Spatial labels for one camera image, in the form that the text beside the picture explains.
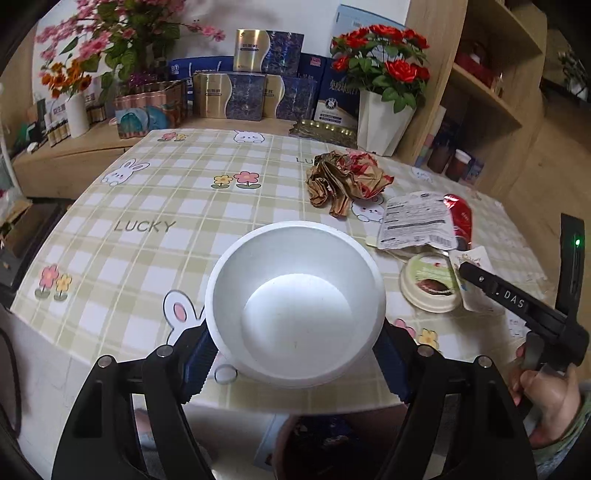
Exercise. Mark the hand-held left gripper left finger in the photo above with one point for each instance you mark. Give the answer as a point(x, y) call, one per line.
point(196, 364)

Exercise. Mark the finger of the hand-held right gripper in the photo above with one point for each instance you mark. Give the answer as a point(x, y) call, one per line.
point(489, 286)

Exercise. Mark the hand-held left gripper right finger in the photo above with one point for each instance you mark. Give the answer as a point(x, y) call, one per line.
point(392, 364)

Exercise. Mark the small white packet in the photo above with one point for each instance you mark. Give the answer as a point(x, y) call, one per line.
point(478, 297)

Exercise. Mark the white bowl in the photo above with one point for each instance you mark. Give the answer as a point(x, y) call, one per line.
point(295, 300)

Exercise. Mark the person's right forearm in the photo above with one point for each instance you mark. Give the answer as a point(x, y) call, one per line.
point(572, 445)

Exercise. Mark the person's right hand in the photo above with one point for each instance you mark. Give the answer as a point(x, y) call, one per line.
point(549, 406)

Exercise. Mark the round cream container lid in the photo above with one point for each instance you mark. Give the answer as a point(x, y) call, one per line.
point(429, 281)

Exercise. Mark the red foil packet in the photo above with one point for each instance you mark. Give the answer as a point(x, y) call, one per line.
point(461, 219)

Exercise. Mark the white labelled snack packet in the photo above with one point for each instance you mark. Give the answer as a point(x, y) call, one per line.
point(415, 221)

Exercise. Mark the white blue flat box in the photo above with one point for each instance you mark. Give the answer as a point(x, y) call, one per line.
point(272, 443)

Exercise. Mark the small blue box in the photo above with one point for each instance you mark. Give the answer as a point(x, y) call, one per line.
point(474, 170)

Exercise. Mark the dark brown cup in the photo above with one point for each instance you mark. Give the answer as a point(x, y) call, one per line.
point(438, 157)

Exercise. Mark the crumpled gold red wrapper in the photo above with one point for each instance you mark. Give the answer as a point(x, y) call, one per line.
point(344, 182)

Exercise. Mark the wooden shelf unit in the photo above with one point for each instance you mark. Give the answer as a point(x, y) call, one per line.
point(489, 106)

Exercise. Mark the red box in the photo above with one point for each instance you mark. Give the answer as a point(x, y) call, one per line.
point(475, 64)

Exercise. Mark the gold blister tray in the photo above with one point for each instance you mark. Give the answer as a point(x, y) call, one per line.
point(323, 131)

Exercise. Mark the blue white carton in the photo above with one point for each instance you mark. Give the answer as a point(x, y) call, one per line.
point(334, 99)

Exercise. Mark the colourful wavy-edged basket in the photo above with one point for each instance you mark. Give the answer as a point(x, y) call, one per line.
point(147, 110)

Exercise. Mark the row of small brown bottles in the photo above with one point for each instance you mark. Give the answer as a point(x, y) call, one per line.
point(57, 131)

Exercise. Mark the white cylinder vase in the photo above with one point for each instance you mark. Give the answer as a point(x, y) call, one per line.
point(76, 115)

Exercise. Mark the white blue poster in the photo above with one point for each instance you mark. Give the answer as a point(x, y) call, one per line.
point(369, 21)

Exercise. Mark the dark blue carton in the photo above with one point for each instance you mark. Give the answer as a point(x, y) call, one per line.
point(198, 67)

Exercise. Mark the orange flower bunch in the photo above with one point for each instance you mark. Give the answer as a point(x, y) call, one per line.
point(64, 81)

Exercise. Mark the pink flower plant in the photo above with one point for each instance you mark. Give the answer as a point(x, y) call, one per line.
point(124, 41)

